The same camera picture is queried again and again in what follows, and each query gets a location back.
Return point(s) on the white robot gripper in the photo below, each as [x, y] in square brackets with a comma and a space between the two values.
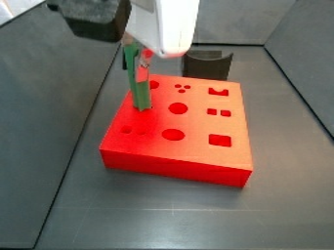
[162, 24]

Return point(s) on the green star-profile bar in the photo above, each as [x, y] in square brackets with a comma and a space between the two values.
[138, 61]

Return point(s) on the black curved fixture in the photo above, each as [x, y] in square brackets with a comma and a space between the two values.
[206, 64]

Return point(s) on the red shape-sorting block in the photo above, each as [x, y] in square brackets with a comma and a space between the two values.
[190, 137]

